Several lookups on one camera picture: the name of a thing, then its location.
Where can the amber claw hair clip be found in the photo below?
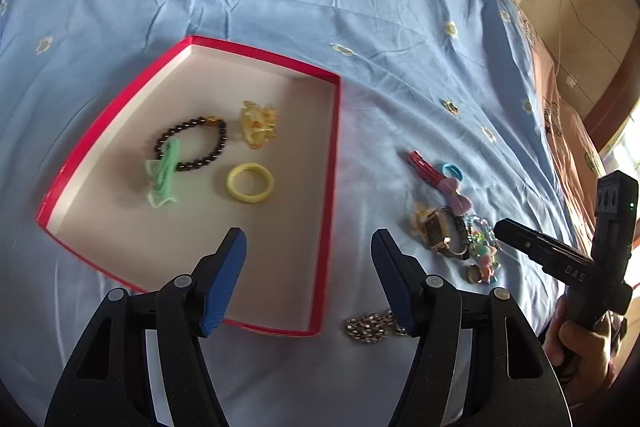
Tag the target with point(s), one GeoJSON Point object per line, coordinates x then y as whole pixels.
{"type": "Point", "coordinates": [257, 125]}

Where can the red shallow cardboard box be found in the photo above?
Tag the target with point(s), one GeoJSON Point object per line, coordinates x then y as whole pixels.
{"type": "Point", "coordinates": [280, 232]}

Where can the person's right hand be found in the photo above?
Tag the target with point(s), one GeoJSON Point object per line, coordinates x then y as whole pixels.
{"type": "Point", "coordinates": [585, 352]}

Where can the gold wrist watch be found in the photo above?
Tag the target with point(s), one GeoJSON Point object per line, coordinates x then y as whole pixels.
{"type": "Point", "coordinates": [435, 229]}

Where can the red hair clip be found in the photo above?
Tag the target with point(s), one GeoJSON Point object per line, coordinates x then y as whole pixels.
{"type": "Point", "coordinates": [422, 167]}

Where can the wooden door frame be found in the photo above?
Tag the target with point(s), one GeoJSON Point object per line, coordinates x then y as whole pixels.
{"type": "Point", "coordinates": [612, 97]}

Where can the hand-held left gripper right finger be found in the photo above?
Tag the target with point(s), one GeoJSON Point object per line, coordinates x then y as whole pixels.
{"type": "Point", "coordinates": [395, 279]}

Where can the pink printed bed cloth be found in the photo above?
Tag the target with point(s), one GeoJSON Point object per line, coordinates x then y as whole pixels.
{"type": "Point", "coordinates": [555, 107]}

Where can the lilac bow hair clip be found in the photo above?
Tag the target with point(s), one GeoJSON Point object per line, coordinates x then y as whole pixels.
{"type": "Point", "coordinates": [458, 200]}

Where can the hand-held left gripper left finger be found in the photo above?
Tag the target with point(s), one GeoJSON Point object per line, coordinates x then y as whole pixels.
{"type": "Point", "coordinates": [226, 279]}

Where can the green hair scrunchie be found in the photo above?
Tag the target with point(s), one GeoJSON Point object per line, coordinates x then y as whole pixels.
{"type": "Point", "coordinates": [162, 181]}

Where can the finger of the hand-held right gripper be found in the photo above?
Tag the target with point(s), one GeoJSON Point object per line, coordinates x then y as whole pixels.
{"type": "Point", "coordinates": [540, 247]}

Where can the yellow flower hair accessory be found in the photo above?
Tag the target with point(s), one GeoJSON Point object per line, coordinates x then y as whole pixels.
{"type": "Point", "coordinates": [417, 217]}

